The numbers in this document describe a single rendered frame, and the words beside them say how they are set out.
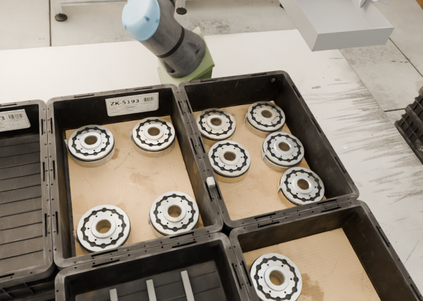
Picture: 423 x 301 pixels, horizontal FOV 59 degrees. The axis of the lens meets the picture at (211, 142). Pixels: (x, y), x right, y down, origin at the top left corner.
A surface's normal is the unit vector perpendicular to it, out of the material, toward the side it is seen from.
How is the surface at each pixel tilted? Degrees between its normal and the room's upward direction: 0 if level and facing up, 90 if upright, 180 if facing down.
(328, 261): 0
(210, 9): 0
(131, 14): 44
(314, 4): 1
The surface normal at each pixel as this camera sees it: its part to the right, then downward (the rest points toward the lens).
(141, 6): -0.54, -0.25
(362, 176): 0.11, -0.62
